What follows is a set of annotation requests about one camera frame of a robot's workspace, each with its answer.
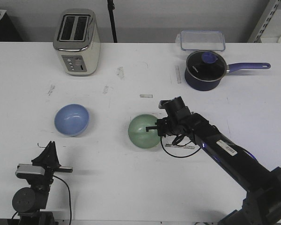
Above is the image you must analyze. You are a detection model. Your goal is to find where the black tripod pole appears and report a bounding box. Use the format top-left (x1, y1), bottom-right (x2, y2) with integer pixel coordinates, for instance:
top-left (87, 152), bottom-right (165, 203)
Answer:
top-left (107, 0), bottom-right (118, 43)

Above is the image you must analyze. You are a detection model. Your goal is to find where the green bowl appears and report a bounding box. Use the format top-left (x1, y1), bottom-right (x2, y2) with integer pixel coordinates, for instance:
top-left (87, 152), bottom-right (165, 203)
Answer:
top-left (128, 114), bottom-right (160, 149)

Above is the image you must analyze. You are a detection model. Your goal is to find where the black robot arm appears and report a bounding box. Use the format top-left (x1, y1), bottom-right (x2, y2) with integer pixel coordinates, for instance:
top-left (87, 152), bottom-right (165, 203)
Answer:
top-left (146, 97), bottom-right (281, 225)
top-left (12, 141), bottom-right (73, 225)

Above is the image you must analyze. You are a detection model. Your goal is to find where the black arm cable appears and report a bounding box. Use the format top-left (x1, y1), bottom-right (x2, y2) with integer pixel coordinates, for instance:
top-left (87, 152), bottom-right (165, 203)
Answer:
top-left (160, 134), bottom-right (202, 158)
top-left (52, 174), bottom-right (73, 223)

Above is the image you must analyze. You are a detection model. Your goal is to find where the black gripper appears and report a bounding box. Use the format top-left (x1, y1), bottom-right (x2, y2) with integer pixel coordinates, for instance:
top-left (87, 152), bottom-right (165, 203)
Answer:
top-left (146, 97), bottom-right (191, 137)
top-left (28, 141), bottom-right (73, 188)

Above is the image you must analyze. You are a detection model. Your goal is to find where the cream and chrome toaster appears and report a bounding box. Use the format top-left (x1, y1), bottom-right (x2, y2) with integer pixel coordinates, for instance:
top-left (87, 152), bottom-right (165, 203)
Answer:
top-left (53, 8), bottom-right (101, 76)

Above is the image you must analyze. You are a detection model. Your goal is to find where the blue bowl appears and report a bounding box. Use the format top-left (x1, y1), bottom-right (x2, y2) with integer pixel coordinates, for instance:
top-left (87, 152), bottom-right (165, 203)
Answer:
top-left (54, 104), bottom-right (90, 136)

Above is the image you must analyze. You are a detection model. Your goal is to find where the glass lid with blue knob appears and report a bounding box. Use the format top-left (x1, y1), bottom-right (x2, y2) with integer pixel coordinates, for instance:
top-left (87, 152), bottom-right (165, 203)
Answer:
top-left (186, 50), bottom-right (227, 82)

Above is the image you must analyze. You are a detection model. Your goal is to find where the grey metal shelf upright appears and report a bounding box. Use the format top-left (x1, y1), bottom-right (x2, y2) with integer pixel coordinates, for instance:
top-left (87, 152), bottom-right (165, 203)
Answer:
top-left (247, 0), bottom-right (281, 43)

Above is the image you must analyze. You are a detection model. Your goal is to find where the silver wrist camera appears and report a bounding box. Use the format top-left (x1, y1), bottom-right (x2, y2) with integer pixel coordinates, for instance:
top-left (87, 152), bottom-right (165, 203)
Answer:
top-left (15, 164), bottom-right (45, 179)
top-left (158, 100), bottom-right (172, 110)

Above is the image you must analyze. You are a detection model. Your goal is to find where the dark blue saucepan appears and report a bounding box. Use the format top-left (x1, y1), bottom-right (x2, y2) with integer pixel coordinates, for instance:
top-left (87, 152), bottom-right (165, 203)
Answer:
top-left (185, 50), bottom-right (271, 91)

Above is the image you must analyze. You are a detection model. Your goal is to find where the clear plastic food container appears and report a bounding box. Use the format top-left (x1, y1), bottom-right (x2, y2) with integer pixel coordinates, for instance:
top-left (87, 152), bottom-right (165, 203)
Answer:
top-left (175, 30), bottom-right (226, 52)

